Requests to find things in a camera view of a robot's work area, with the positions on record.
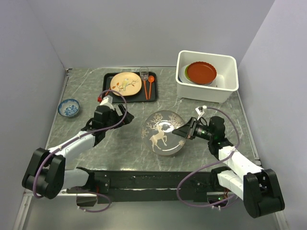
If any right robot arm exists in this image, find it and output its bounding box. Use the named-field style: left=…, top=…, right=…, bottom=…
left=172, top=116, right=285, bottom=218

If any lime green plate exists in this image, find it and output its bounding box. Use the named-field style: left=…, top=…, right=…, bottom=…
left=185, top=65, right=190, bottom=80

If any clear glass plate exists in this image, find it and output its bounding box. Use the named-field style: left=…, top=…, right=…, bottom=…
left=141, top=110, right=186, bottom=156

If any beige bird-pattern plate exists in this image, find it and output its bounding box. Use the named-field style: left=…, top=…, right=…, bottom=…
left=110, top=72, right=142, bottom=96

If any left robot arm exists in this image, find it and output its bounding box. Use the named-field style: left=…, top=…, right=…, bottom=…
left=22, top=104, right=134, bottom=199

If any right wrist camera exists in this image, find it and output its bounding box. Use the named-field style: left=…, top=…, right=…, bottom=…
left=195, top=105, right=207, bottom=121

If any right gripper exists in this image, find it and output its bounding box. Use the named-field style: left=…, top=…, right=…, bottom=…
left=173, top=117, right=214, bottom=141

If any red-black lacquer plate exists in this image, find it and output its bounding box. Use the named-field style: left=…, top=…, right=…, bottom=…
left=186, top=61, right=217, bottom=85

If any blue white porcelain bowl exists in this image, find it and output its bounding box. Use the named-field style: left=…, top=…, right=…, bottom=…
left=58, top=99, right=80, bottom=118

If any orange plastic spoon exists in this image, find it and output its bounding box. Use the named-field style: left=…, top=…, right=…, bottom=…
left=148, top=75, right=155, bottom=95

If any white plastic bin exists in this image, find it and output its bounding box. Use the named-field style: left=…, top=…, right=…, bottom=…
left=175, top=50, right=239, bottom=103

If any clear drinking glass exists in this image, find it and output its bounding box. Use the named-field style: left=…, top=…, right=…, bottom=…
left=139, top=67, right=149, bottom=81

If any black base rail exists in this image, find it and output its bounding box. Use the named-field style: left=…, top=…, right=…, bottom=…
left=66, top=169, right=238, bottom=204

